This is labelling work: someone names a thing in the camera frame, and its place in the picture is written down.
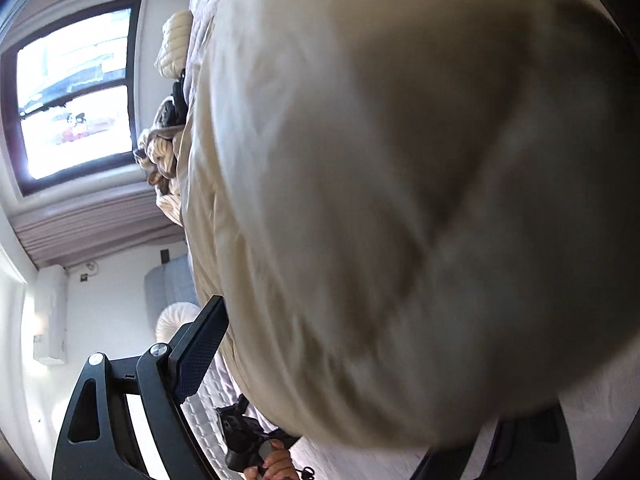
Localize beige puffer coat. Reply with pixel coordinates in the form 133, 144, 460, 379
177, 0, 640, 453

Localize dark clothes on bed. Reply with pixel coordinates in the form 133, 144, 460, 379
153, 70, 189, 128

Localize person's left hand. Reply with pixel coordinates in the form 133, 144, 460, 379
243, 440, 299, 480

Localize round white pleated cushion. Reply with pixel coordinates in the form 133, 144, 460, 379
155, 302, 201, 344

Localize grey quilted headboard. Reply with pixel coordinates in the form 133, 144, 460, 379
143, 255, 198, 330

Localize grey pleated curtain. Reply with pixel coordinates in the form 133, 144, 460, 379
10, 182, 184, 269

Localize dark framed window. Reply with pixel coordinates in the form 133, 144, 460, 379
1, 0, 142, 196

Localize folded cream puffer garment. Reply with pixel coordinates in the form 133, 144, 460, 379
154, 10, 193, 80

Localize lavender bed blanket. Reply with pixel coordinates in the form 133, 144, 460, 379
179, 0, 640, 480

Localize white wall air conditioner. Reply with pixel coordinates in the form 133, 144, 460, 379
34, 264, 68, 366

